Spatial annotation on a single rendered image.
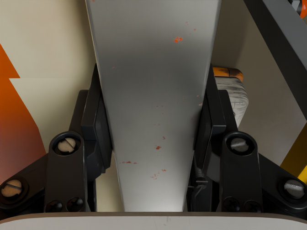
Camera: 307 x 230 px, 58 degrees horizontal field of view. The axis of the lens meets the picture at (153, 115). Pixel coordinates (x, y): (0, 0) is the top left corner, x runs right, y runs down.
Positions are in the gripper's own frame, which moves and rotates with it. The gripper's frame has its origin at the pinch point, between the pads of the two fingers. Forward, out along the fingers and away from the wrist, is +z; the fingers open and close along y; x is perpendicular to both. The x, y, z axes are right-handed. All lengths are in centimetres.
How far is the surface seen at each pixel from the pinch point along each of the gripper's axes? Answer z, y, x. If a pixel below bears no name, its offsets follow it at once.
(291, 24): 26.0, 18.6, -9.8
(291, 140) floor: 101, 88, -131
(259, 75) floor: 100, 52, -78
